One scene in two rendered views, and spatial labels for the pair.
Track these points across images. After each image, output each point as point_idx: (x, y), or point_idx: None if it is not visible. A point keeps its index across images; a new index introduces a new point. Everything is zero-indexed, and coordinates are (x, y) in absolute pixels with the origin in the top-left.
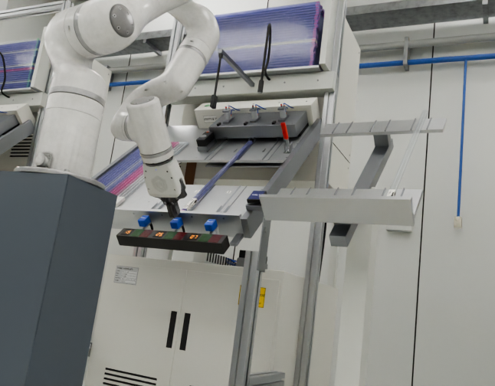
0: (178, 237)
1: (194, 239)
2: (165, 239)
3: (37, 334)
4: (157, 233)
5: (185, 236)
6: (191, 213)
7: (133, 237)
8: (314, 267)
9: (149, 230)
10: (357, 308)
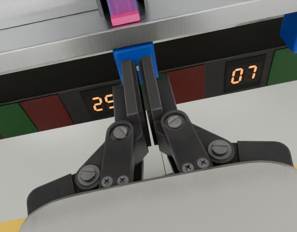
0: (191, 94)
1: (251, 83)
2: (145, 110)
3: None
4: (94, 104)
5: (210, 80)
6: (208, 29)
7: (23, 134)
8: None
9: (37, 100)
10: None
